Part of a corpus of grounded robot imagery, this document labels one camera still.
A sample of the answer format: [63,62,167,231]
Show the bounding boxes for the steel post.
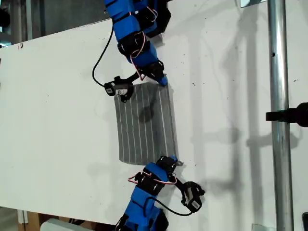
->
[267,0,295,231]

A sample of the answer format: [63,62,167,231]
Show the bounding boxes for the white box under table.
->
[39,218,93,231]

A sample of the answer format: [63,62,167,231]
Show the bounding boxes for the black camera cable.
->
[92,25,114,87]
[143,196,194,217]

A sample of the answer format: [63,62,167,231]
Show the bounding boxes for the grey white-striped towel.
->
[113,82,180,167]

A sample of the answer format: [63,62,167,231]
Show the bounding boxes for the white table bracket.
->
[16,209,29,225]

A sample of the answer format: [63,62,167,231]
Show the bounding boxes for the red white gripper wire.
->
[129,30,147,81]
[127,171,178,186]

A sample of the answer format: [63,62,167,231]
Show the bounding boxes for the black camera stalk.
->
[119,71,143,84]
[169,175,187,193]

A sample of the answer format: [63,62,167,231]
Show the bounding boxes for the wooden table leg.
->
[24,211,41,231]

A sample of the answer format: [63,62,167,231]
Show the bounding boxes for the black camera box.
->
[180,181,205,214]
[103,76,134,103]

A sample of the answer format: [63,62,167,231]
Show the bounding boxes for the black round object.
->
[0,7,11,27]

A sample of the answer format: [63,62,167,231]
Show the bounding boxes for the black post clamp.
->
[265,102,308,128]

